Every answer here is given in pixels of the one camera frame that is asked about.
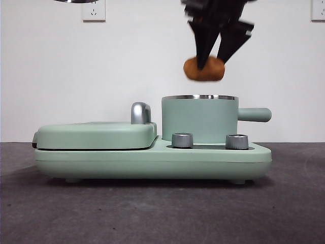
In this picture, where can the white wall socket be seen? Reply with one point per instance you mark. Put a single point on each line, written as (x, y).
(94, 11)
(318, 10)

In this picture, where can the green griddle cover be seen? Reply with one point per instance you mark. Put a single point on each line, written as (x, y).
(89, 136)

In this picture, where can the silver control knob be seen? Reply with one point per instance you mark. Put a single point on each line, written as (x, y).
(236, 141)
(182, 140)

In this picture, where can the green breakfast machine base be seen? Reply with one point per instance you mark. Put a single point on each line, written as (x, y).
(215, 162)

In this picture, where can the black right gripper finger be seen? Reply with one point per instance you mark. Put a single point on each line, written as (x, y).
(204, 43)
(232, 40)

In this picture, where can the brown potato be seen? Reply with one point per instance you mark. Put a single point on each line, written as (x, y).
(212, 73)

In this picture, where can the glass lid with green knob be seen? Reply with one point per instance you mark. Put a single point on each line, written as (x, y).
(76, 1)

